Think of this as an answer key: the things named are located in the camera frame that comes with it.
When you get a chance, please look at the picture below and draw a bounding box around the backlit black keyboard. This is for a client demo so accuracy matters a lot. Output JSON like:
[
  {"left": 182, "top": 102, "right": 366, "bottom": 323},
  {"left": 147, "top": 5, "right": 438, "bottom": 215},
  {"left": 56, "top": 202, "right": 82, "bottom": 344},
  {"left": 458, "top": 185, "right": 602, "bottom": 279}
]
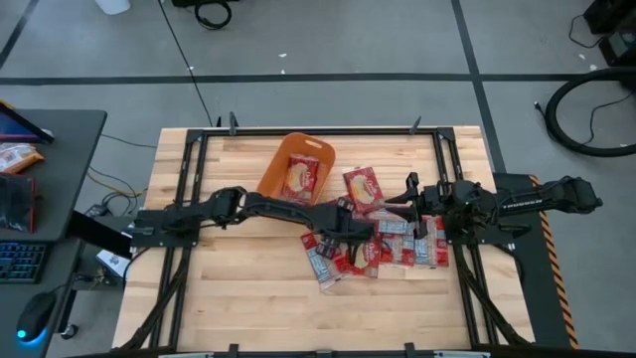
[{"left": 0, "top": 241, "right": 51, "bottom": 284}]

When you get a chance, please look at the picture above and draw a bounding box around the coiled black cable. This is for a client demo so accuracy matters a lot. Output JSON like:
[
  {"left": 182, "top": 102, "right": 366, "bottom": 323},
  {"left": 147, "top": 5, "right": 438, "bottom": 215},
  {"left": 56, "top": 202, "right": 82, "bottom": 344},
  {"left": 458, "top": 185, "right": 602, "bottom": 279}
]
[{"left": 193, "top": 0, "right": 234, "bottom": 30}]

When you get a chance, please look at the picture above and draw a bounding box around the white container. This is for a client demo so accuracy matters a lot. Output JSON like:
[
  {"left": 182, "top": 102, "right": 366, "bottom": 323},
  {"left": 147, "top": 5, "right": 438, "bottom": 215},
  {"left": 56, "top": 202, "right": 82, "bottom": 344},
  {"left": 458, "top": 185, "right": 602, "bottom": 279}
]
[{"left": 93, "top": 0, "right": 131, "bottom": 15}]

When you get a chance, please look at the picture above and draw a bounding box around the black metal table frame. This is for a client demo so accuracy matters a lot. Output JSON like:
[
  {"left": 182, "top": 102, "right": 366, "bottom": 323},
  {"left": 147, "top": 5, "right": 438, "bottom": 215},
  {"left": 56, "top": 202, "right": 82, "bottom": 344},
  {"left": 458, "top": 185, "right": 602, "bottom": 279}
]
[{"left": 118, "top": 126, "right": 536, "bottom": 358}]

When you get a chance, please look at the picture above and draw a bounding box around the black desk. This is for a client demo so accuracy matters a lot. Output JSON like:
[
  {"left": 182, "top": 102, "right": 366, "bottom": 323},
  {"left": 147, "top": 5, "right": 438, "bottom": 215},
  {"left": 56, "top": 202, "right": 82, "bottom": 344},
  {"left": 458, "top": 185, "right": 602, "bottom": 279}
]
[{"left": 0, "top": 108, "right": 108, "bottom": 358}]

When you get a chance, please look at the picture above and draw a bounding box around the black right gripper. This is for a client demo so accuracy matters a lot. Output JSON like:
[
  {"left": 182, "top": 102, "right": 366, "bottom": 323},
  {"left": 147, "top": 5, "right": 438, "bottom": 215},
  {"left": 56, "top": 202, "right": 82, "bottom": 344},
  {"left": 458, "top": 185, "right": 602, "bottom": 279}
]
[{"left": 385, "top": 172, "right": 471, "bottom": 240}]

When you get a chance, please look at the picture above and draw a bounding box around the laptop screen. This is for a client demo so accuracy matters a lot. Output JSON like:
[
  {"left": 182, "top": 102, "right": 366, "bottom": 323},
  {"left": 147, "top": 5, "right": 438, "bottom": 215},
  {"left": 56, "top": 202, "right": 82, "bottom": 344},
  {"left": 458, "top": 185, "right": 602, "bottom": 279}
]
[{"left": 0, "top": 98, "right": 55, "bottom": 145}]

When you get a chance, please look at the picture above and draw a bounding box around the white power box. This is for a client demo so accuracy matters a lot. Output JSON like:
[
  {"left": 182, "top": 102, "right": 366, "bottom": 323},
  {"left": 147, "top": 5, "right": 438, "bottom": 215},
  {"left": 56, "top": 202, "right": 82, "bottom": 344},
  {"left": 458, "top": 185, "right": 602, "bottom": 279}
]
[{"left": 94, "top": 248, "right": 131, "bottom": 278}]

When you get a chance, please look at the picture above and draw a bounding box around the yellow cable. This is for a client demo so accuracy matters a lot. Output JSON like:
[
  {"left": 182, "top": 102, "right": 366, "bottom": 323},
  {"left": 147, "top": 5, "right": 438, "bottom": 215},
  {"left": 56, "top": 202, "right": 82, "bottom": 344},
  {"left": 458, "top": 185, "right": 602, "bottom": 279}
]
[{"left": 86, "top": 168, "right": 148, "bottom": 198}]

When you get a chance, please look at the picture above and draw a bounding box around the thin black cable with plug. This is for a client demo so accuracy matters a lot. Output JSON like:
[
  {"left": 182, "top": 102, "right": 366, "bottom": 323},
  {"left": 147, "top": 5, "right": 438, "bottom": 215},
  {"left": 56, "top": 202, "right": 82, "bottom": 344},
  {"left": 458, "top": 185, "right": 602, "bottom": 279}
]
[{"left": 534, "top": 92, "right": 636, "bottom": 146}]

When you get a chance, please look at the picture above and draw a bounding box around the black box under desk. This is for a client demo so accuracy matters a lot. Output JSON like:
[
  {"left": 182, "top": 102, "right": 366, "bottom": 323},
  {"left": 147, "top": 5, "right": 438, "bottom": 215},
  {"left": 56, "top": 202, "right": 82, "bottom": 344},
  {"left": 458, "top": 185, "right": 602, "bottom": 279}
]
[{"left": 67, "top": 209, "right": 134, "bottom": 260}]

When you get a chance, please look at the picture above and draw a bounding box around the black pouch with red edge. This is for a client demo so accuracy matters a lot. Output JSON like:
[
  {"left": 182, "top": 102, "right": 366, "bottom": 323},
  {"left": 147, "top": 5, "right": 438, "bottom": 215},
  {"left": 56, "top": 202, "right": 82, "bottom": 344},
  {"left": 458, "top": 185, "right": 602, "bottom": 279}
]
[{"left": 0, "top": 173, "right": 37, "bottom": 235}]

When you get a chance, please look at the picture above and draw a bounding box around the black equipment box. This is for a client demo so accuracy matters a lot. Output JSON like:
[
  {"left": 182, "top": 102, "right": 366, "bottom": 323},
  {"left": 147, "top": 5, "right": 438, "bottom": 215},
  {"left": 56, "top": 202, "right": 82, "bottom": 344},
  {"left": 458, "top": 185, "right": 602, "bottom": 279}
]
[{"left": 583, "top": 0, "right": 636, "bottom": 69}]

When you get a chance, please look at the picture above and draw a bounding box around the black computer mouse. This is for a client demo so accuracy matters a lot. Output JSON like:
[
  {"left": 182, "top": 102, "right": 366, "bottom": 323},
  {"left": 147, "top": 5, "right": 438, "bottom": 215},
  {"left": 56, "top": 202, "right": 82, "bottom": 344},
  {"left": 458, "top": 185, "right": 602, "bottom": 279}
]
[{"left": 16, "top": 290, "right": 58, "bottom": 344}]

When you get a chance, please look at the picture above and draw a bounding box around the thick black hose ring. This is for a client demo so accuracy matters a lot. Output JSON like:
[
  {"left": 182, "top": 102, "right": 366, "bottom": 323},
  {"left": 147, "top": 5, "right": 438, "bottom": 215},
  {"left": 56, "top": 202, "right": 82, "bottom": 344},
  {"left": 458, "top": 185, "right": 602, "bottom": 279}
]
[{"left": 545, "top": 67, "right": 636, "bottom": 159}]

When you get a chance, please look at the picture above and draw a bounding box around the orange snack bag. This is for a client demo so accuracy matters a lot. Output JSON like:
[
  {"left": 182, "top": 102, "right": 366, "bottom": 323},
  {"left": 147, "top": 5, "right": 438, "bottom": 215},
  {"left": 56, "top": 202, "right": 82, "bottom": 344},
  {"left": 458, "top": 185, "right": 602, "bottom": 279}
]
[{"left": 0, "top": 142, "right": 45, "bottom": 175}]

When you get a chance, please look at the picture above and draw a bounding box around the orange plastic basket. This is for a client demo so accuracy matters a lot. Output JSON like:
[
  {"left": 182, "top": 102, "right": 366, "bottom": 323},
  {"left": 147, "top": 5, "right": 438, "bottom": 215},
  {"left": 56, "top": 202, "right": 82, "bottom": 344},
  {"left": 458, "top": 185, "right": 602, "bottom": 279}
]
[{"left": 255, "top": 131, "right": 337, "bottom": 206}]

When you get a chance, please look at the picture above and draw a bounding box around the long black floor cable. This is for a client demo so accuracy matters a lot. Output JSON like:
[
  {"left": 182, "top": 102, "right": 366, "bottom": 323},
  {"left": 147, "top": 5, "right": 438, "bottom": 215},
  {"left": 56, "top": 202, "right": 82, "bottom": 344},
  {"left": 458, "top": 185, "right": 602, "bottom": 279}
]
[{"left": 157, "top": 0, "right": 215, "bottom": 128}]

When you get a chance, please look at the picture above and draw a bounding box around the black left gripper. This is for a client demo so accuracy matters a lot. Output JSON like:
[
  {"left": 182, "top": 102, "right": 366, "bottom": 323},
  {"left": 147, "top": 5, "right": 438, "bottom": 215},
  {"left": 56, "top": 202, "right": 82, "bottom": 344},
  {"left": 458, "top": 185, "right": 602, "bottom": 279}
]
[{"left": 316, "top": 204, "right": 377, "bottom": 266}]

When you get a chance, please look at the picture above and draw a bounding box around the black floor mat hazard stripe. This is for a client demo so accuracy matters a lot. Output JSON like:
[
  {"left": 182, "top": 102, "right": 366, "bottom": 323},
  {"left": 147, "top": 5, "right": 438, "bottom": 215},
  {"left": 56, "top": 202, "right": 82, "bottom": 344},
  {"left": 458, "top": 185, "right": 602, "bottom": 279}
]
[{"left": 491, "top": 172, "right": 580, "bottom": 349}]

